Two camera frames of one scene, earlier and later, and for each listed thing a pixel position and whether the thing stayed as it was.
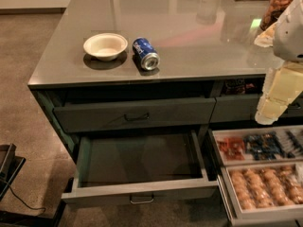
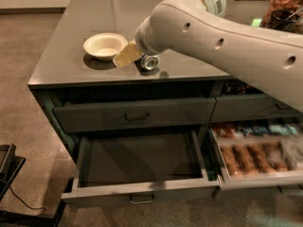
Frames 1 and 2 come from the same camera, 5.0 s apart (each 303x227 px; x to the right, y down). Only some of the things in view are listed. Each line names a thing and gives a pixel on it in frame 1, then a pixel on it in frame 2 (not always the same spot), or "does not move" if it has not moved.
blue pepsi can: x=145 y=54 does not move
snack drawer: x=262 y=193 -> x=260 y=162
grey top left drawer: x=133 y=113 does not move
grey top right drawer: x=242 y=109 does not move
